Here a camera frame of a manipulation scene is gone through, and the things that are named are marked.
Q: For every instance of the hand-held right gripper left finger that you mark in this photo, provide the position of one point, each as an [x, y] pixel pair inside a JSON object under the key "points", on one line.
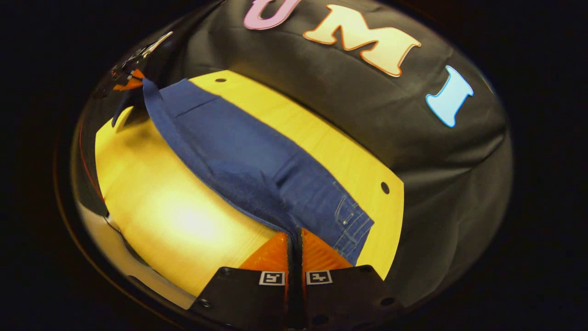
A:
{"points": [[248, 299]]}

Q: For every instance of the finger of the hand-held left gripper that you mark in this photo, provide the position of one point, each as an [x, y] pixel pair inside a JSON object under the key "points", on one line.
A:
{"points": [[128, 85], [138, 73]]}

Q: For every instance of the black backdrop cloth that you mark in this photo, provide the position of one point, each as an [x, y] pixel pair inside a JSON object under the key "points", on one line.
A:
{"points": [[367, 128]]}

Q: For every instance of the blue denim jeans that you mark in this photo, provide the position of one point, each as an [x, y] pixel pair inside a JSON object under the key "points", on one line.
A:
{"points": [[248, 156]]}

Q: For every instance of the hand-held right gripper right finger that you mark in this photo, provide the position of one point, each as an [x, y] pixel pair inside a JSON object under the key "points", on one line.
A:
{"points": [[349, 299]]}

